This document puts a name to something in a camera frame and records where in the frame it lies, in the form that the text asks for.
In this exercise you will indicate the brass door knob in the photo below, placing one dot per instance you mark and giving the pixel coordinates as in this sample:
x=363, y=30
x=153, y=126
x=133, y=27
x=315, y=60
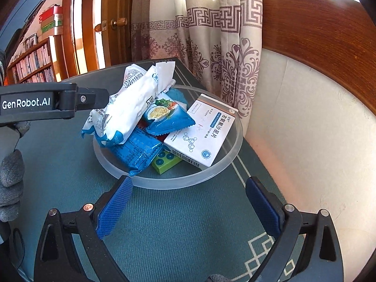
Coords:
x=100, y=26
x=119, y=23

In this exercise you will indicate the wooden door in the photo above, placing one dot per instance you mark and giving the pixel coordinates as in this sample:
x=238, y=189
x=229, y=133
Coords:
x=117, y=6

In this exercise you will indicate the person's left hand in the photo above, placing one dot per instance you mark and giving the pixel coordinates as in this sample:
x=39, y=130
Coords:
x=11, y=182

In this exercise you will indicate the green block with blue dots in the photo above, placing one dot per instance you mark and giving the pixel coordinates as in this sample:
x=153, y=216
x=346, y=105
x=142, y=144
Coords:
x=164, y=166

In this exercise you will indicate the wooden headboard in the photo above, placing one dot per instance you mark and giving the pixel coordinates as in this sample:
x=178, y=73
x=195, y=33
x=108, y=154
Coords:
x=317, y=35

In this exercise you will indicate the clear plastic bowl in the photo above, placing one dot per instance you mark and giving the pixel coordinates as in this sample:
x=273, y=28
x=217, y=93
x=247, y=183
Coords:
x=182, y=182

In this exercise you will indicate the cream upholstered panel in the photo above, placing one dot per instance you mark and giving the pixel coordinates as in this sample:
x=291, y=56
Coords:
x=323, y=138

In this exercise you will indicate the rows of books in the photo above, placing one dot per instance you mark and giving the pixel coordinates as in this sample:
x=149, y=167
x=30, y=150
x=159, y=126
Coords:
x=32, y=64

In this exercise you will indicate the white medicine box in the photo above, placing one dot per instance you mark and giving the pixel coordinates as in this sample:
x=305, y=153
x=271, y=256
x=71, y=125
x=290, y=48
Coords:
x=199, y=135

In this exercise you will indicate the dark blue snack packet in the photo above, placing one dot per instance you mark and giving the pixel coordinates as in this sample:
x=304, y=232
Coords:
x=135, y=152

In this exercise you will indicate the patterned curtain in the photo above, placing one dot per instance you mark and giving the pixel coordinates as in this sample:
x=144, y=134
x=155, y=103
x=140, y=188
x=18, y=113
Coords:
x=205, y=35

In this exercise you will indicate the red box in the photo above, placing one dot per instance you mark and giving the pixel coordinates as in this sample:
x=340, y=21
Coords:
x=48, y=13

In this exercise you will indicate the wooden door frame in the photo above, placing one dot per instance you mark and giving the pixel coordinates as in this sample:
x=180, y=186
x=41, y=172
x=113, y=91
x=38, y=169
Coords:
x=69, y=20

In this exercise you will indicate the light blue cracker packet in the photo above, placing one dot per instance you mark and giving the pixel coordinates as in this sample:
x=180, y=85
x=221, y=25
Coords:
x=173, y=117

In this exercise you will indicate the wooden bookshelf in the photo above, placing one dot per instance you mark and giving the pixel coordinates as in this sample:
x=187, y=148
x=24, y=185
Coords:
x=51, y=53

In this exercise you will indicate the person's right hand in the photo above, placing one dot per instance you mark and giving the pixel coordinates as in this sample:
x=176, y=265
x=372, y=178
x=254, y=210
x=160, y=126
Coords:
x=218, y=278

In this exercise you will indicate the teal cloth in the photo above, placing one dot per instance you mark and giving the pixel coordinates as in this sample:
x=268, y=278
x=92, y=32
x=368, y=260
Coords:
x=179, y=97

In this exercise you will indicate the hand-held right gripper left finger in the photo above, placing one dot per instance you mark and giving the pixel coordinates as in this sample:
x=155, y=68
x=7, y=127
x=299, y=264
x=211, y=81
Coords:
x=116, y=205

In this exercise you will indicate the green box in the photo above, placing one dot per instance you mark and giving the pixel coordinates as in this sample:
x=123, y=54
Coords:
x=48, y=28

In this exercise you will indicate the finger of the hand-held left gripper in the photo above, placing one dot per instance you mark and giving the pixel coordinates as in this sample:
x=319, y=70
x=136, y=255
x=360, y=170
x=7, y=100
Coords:
x=91, y=98

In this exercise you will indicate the white crinkled packet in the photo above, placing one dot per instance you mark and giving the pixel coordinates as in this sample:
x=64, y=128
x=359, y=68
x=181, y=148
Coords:
x=129, y=108

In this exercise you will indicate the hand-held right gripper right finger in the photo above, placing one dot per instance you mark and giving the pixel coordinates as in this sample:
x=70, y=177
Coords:
x=261, y=205

